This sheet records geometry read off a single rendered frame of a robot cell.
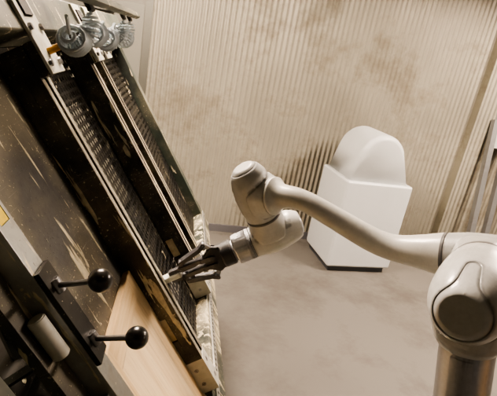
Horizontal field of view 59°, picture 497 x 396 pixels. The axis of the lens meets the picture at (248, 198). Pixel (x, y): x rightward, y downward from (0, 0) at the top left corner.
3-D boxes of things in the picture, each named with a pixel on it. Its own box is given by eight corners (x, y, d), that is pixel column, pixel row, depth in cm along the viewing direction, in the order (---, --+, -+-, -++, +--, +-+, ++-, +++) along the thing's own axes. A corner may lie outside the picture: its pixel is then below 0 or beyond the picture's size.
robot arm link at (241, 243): (244, 223, 129) (226, 231, 129) (248, 236, 121) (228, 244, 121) (255, 247, 133) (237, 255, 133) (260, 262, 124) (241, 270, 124)
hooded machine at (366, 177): (366, 248, 496) (399, 130, 452) (391, 276, 439) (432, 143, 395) (303, 243, 480) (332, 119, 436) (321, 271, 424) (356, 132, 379)
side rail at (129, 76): (185, 220, 269) (200, 213, 269) (95, 45, 229) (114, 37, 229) (185, 215, 277) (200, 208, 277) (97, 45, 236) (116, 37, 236)
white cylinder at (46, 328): (23, 328, 67) (51, 365, 70) (40, 320, 67) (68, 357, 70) (29, 317, 70) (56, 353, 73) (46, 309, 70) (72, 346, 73)
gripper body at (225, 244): (238, 255, 132) (210, 267, 132) (227, 232, 129) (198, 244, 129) (241, 268, 125) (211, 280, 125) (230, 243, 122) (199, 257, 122)
